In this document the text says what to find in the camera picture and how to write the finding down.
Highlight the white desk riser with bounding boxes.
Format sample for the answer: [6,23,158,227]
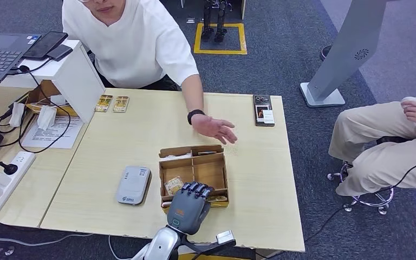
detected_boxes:
[0,39,105,124]

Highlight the black plug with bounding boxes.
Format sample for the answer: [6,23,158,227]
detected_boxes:
[0,159,18,176]

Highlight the grey kiosk stand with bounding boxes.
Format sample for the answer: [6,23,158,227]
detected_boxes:
[299,0,388,108]

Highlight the chrome stool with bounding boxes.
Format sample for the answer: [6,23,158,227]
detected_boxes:
[326,135,395,216]

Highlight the pale wooden desk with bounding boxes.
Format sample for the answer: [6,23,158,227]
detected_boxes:
[39,88,306,252]
[0,86,105,229]

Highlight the black wristwatch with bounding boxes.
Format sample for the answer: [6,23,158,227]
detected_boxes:
[187,109,206,126]

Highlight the brown smartphone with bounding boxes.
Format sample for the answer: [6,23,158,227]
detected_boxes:
[252,94,276,127]

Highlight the grey card reader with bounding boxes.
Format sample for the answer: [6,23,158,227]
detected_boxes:
[116,166,152,206]

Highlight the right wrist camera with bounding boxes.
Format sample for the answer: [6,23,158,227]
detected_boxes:
[216,230,236,246]

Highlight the white power cable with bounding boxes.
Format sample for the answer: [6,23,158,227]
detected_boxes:
[0,222,95,248]

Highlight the hotel key card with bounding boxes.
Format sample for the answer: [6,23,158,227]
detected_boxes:
[164,176,185,196]

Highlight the brown cardboard box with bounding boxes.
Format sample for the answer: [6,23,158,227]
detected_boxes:
[25,79,79,118]

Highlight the humanoid robot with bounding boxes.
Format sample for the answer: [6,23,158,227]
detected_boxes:
[200,0,229,43]

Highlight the black right camera bracket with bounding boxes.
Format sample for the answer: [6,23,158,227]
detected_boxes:
[181,233,237,256]

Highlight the black smartphone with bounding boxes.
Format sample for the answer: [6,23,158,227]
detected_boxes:
[22,31,69,61]

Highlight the white power strip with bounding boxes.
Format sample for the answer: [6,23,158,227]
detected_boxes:
[0,151,36,223]

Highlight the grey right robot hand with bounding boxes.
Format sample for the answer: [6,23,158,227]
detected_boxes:
[166,181,215,236]

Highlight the yellow floor tape square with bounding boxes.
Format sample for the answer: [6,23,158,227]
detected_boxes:
[193,22,248,56]

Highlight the black charging cable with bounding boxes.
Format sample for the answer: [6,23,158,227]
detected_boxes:
[6,59,72,154]

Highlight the cardboard organizer box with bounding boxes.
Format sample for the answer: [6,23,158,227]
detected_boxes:
[158,144,230,212]

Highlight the white paper slips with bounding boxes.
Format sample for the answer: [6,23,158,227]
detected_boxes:
[161,153,192,160]

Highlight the white folded mask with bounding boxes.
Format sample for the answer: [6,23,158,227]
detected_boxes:
[36,105,57,131]
[9,102,25,128]

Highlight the person's left hand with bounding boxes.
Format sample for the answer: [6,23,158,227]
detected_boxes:
[191,114,238,145]

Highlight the black round base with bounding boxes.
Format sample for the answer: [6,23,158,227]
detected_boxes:
[319,44,333,61]

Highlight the person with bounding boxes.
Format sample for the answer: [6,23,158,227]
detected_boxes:
[328,95,416,197]
[61,0,238,145]

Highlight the printed paper sheet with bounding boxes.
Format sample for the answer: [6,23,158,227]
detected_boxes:
[21,115,84,150]

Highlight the yellow card stack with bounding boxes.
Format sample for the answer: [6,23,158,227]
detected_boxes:
[113,95,130,114]
[95,94,114,113]

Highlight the black floor cable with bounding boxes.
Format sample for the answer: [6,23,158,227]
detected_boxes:
[255,154,416,260]

